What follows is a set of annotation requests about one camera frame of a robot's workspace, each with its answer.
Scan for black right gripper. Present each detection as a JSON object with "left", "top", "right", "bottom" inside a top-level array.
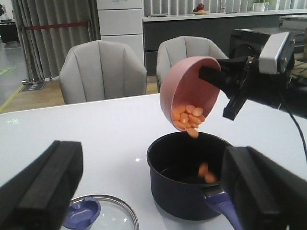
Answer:
[{"left": 199, "top": 53, "right": 307, "bottom": 120}]

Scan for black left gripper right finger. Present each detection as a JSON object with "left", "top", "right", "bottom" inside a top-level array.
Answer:
[{"left": 222, "top": 147, "right": 307, "bottom": 230}]

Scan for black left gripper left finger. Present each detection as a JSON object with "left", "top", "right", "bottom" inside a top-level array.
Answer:
[{"left": 0, "top": 141, "right": 83, "bottom": 230}]

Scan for glass pot lid blue knob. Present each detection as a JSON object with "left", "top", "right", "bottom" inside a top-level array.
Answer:
[{"left": 61, "top": 194, "right": 140, "bottom": 230}]

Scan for pink plastic bowl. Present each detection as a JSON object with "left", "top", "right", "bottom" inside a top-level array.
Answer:
[{"left": 160, "top": 56, "right": 221, "bottom": 131}]

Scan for orange ham slices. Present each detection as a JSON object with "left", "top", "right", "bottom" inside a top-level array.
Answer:
[{"left": 171, "top": 104, "right": 218, "bottom": 184}]

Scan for dark grey counter cabinet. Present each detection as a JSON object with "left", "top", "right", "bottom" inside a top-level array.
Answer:
[{"left": 143, "top": 9, "right": 307, "bottom": 76}]

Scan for right grey upholstered chair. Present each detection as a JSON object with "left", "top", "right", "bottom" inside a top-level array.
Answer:
[{"left": 156, "top": 36, "right": 228, "bottom": 89}]

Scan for grey upholstered chair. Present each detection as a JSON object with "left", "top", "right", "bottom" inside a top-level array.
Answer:
[
  {"left": 156, "top": 36, "right": 228, "bottom": 89},
  {"left": 59, "top": 40, "right": 147, "bottom": 104}
]

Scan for fruit plate on counter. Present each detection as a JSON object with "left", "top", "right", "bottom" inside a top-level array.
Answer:
[{"left": 192, "top": 3, "right": 210, "bottom": 15}]

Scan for dark blue saucepan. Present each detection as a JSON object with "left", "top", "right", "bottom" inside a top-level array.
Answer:
[{"left": 147, "top": 132, "right": 242, "bottom": 230}]

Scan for white drawer cabinet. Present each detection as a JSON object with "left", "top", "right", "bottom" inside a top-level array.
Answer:
[{"left": 97, "top": 0, "right": 144, "bottom": 63}]

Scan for left grey upholstered chair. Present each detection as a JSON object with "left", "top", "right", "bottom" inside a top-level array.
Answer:
[{"left": 59, "top": 40, "right": 147, "bottom": 104}]

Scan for grey curtain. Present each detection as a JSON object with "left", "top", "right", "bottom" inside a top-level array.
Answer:
[{"left": 12, "top": 0, "right": 101, "bottom": 84}]

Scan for red barrier belt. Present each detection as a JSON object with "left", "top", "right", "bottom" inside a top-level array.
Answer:
[{"left": 24, "top": 21, "right": 90, "bottom": 30}]

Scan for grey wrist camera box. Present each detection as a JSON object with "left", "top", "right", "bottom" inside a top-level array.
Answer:
[{"left": 258, "top": 32, "right": 295, "bottom": 75}]

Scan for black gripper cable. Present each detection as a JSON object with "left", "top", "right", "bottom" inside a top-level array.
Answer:
[{"left": 279, "top": 95, "right": 307, "bottom": 161}]

